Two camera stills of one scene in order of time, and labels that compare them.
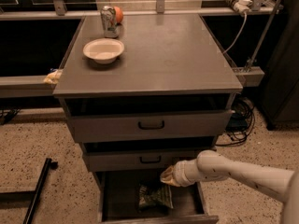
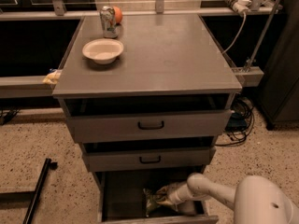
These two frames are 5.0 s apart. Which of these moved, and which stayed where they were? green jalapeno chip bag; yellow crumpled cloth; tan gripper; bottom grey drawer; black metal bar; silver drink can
Moved: tan gripper; green jalapeno chip bag
Stayed: bottom grey drawer; yellow crumpled cloth; silver drink can; black metal bar
